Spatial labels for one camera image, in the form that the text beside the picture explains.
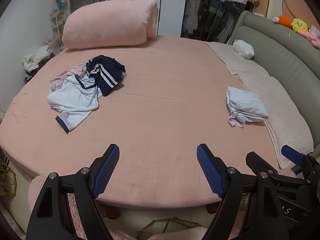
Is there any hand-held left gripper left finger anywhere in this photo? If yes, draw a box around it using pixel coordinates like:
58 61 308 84
26 144 120 240

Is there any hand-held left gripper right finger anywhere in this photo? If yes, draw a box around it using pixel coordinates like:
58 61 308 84
197 144 289 240

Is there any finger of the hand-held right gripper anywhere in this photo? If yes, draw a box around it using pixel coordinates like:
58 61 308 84
246 151 309 188
281 144 320 180

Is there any pink cartoon-print pajama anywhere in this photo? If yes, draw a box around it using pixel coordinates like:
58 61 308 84
49 64 89 93

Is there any pile of light clothes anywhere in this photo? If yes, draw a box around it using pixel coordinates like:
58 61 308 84
21 44 54 73

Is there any dark red item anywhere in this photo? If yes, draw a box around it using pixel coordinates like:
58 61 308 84
100 204 120 218
207 202 223 214

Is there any folded white garment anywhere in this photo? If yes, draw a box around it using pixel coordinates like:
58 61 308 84
224 86 269 128

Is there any round pink bed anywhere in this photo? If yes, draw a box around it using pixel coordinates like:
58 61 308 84
0 35 315 208

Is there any white navy-trimmed t-shirt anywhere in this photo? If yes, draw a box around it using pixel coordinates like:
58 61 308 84
47 74 104 133

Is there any grey padded headboard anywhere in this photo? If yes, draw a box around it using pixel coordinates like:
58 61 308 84
227 10 320 153

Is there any navy white-striped garment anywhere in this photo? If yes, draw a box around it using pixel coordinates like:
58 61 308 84
86 55 127 97

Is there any white plush toy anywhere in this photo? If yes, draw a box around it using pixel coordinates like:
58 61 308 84
232 39 255 60

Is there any pink plush toy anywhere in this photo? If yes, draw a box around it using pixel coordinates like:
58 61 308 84
299 25 320 48

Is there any yellow plush toy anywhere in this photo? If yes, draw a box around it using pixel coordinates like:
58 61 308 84
291 18 312 33

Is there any gold hoop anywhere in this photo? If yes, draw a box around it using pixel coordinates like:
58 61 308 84
282 0 320 28

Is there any white shelf rack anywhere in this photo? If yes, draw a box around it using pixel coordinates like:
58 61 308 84
49 9 67 53

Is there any glass door wardrobe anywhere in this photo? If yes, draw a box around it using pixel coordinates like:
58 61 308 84
180 0 250 44

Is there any white cabinet door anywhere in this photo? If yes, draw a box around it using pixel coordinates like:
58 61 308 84
136 0 188 38

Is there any gold wire stool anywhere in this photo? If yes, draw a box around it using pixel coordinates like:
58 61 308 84
136 217 209 240

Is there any gold wire basket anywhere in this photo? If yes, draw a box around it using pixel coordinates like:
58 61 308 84
0 152 17 205

